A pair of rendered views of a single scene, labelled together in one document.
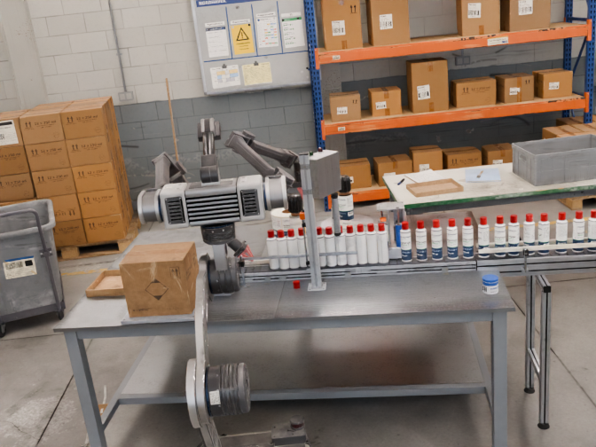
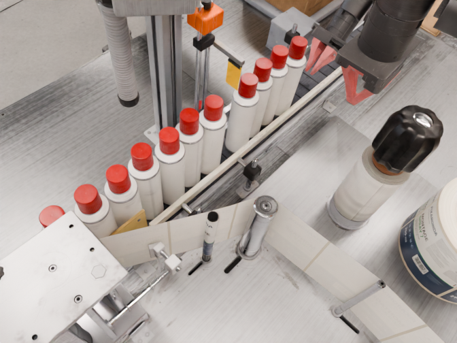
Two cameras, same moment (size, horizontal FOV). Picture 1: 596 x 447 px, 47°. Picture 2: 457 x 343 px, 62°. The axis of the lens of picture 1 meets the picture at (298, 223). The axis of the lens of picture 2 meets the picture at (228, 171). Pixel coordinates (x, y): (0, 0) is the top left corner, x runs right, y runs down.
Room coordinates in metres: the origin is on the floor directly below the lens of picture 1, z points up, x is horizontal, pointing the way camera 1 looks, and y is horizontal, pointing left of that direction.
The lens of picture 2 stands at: (3.44, -0.47, 1.58)
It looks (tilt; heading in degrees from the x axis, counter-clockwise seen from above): 58 degrees down; 117
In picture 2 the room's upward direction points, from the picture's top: 11 degrees clockwise
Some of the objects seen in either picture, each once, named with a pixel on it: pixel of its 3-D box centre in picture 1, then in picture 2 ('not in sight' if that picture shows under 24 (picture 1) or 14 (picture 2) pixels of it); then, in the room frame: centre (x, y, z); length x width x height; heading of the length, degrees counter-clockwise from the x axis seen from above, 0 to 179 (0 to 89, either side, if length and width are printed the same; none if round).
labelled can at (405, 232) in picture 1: (405, 241); not in sight; (3.14, -0.52, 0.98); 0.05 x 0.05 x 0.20
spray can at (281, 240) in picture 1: (282, 249); (270, 87); (3.21, 0.09, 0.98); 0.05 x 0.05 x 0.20
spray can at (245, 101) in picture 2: (302, 247); (242, 115); (3.21, -0.01, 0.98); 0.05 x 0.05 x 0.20
